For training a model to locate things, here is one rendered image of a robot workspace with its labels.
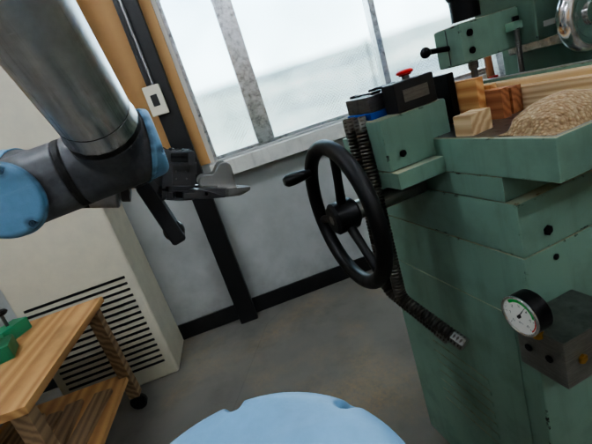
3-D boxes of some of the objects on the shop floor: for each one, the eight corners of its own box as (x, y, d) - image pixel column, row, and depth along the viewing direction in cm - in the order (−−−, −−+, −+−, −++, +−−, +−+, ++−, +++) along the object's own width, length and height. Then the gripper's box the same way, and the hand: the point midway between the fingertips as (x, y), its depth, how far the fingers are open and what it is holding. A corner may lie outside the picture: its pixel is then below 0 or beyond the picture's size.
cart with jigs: (26, 444, 172) (-55, 321, 154) (153, 396, 177) (89, 271, 158) (-88, 631, 109) (-248, 461, 91) (113, 550, 114) (-1, 372, 95)
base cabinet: (428, 423, 122) (373, 211, 101) (566, 341, 135) (543, 139, 115) (568, 571, 80) (523, 262, 59) (748, 430, 94) (763, 139, 73)
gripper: (117, 149, 59) (255, 152, 66) (122, 147, 68) (245, 151, 75) (120, 205, 61) (255, 203, 68) (124, 197, 69) (244, 196, 76)
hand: (242, 192), depth 71 cm, fingers closed
